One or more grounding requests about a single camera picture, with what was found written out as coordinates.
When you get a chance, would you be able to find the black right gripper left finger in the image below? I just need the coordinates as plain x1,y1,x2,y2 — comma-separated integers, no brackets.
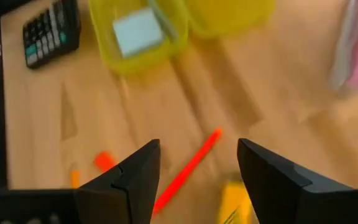
73,139,162,224

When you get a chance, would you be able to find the yellow Crayola crayon box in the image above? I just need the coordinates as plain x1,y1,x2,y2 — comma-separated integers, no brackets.
218,182,255,224

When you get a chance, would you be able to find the orange highlighter pen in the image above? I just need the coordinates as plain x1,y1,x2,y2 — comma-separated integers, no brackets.
152,128,224,216

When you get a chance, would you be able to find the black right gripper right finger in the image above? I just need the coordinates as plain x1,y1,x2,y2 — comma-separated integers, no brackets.
237,138,356,224

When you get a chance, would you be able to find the orange-red eraser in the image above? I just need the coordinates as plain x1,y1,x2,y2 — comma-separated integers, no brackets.
93,151,118,174

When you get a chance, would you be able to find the yellow-green plastic pencil case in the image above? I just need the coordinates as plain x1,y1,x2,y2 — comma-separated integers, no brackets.
88,0,276,75

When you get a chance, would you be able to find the yellow wooden pencil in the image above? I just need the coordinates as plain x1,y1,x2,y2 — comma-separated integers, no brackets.
70,169,81,189

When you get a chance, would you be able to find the black desk calculator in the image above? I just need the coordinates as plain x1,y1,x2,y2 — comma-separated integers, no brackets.
22,0,82,70

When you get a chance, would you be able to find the black aluminium table frame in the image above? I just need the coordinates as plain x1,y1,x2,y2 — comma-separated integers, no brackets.
0,0,37,191

